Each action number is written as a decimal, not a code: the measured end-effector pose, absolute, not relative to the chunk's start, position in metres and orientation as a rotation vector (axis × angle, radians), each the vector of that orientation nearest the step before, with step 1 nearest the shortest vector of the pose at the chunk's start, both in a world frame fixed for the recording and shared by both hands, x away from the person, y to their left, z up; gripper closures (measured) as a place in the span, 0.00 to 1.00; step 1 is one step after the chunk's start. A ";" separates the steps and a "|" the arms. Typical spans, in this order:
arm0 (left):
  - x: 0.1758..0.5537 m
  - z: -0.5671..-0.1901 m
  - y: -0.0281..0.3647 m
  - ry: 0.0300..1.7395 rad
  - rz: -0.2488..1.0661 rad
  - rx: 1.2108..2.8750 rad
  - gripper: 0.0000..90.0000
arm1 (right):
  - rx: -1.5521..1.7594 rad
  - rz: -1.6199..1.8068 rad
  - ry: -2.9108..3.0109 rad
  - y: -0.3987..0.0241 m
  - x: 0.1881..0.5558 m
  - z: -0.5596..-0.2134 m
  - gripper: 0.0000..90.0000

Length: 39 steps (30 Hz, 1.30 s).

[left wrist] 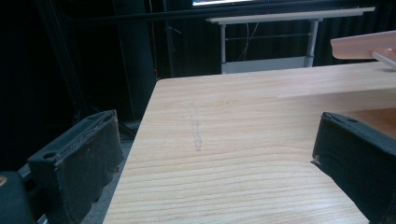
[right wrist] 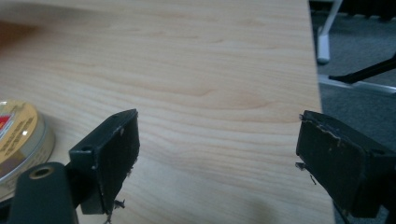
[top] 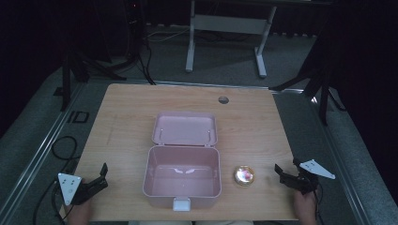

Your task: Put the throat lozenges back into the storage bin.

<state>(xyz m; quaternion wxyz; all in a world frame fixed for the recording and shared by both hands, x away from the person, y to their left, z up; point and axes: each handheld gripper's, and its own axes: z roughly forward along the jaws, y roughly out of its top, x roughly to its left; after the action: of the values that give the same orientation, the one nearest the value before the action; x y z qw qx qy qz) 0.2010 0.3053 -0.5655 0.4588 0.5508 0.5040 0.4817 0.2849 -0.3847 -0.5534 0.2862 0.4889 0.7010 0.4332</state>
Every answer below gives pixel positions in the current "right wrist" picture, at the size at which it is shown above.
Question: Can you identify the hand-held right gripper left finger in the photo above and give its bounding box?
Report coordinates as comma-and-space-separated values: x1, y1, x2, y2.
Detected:
68, 108, 141, 217

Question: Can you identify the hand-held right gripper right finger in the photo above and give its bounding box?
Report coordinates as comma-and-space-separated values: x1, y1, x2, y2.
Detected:
295, 109, 396, 218

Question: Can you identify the silver metal floor bar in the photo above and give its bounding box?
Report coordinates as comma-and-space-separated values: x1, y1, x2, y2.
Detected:
318, 74, 396, 95

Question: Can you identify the round gold tin can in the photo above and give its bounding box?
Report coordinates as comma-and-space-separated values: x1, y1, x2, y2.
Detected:
0, 99, 56, 200

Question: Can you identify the black stand leg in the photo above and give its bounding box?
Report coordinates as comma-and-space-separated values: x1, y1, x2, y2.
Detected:
328, 53, 396, 85

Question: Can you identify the white metal stand leg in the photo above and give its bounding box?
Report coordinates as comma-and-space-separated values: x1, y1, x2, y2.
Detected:
316, 0, 344, 65

